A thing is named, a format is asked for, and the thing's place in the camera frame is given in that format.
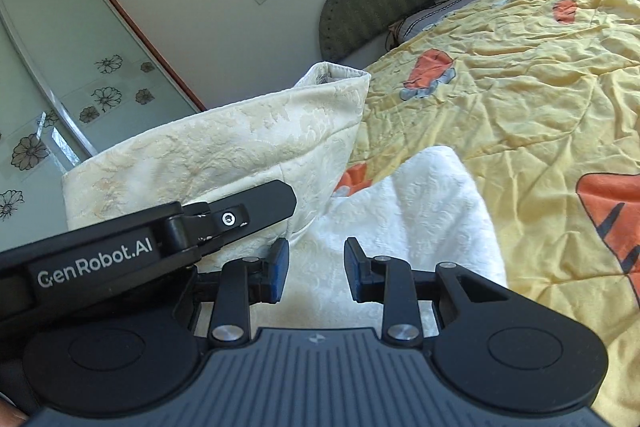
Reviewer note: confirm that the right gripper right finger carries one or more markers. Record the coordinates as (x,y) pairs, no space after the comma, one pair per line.
(394,285)

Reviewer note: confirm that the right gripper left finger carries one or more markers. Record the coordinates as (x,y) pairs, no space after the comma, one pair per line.
(243,283)

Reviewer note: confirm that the white textured pants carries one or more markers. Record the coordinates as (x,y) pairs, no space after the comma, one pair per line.
(427,211)

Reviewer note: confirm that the person's left hand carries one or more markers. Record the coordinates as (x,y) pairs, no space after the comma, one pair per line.
(9,415)

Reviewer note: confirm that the yellow carrot print quilt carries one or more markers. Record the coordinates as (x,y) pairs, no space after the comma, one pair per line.
(540,100)

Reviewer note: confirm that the frosted glass wardrobe door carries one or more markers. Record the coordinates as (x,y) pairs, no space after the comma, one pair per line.
(77,77)

